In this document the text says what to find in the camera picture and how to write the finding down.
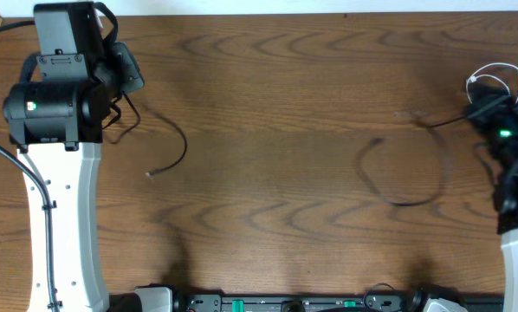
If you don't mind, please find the left camera cable black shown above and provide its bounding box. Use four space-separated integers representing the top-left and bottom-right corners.
0 44 42 311

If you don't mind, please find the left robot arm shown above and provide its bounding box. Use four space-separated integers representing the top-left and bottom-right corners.
3 2 144 311

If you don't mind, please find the camera cable black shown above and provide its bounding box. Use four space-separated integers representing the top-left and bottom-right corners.
342 106 464 207
0 44 42 311

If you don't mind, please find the right camera cable black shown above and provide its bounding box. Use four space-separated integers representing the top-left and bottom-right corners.
342 106 464 207

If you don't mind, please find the white USB cable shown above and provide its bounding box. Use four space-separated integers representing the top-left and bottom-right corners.
465 62 518 105

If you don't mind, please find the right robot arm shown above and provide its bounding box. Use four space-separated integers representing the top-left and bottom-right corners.
464 82 518 312

